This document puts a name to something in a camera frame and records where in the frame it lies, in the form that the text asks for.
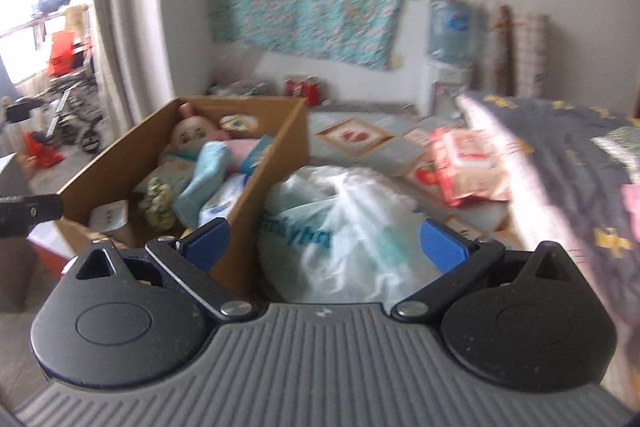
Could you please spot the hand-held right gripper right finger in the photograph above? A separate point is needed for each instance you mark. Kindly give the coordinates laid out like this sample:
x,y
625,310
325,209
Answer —
x,y
442,244

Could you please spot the white plastic bag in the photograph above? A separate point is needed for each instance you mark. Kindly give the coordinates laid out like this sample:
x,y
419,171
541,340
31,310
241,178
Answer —
x,y
340,217

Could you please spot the white square pack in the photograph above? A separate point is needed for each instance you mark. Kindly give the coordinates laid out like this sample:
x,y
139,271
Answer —
x,y
110,215

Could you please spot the blue water jug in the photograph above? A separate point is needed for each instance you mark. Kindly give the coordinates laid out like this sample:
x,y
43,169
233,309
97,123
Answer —
x,y
455,32

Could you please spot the pink mesh sponge pad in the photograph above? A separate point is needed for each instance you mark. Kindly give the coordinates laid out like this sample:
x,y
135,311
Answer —
x,y
242,152

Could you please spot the pile of plastic trash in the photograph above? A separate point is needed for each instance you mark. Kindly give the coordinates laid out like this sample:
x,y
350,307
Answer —
x,y
240,88

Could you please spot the red plastic item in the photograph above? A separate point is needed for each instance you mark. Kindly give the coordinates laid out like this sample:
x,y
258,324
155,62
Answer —
x,y
42,152

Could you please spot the teal towel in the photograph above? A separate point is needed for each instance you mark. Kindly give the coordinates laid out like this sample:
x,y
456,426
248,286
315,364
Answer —
x,y
210,177

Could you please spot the folded stroller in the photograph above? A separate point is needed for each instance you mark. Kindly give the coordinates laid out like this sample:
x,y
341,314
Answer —
x,y
75,117

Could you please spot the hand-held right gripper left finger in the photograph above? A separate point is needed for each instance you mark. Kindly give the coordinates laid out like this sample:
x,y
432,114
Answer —
x,y
205,242

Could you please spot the patterned floor mat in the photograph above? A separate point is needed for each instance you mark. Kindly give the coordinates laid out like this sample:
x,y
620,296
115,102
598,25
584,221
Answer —
x,y
360,137

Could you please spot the brown cardboard box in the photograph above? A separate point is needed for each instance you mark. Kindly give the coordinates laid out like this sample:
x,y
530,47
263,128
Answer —
x,y
280,157

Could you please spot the pink plush toy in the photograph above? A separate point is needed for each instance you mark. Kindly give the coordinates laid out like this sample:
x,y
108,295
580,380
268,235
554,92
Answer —
x,y
192,134

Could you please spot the rolled patterned mat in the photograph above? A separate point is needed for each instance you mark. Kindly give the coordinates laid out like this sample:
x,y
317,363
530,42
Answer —
x,y
500,52
531,57

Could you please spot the grey curtain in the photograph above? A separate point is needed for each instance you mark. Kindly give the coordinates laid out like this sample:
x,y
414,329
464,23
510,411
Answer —
x,y
125,32

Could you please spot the white water dispenser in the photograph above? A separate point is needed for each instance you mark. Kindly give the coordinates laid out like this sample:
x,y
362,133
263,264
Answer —
x,y
447,87

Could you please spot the pink wet wipes pack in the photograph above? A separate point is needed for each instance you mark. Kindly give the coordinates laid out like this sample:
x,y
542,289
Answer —
x,y
465,157

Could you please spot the white blue tissue pack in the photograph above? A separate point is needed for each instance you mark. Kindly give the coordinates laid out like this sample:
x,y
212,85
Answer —
x,y
225,199

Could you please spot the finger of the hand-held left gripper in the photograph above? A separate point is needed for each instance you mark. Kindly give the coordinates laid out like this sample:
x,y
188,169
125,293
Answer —
x,y
30,212

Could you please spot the red cans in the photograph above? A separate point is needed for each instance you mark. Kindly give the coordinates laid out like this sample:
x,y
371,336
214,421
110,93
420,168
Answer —
x,y
302,89

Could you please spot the grey printed blanket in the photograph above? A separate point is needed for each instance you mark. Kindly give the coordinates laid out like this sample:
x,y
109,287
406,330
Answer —
x,y
575,167

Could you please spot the green floral soft item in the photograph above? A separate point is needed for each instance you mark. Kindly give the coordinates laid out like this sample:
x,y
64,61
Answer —
x,y
157,202

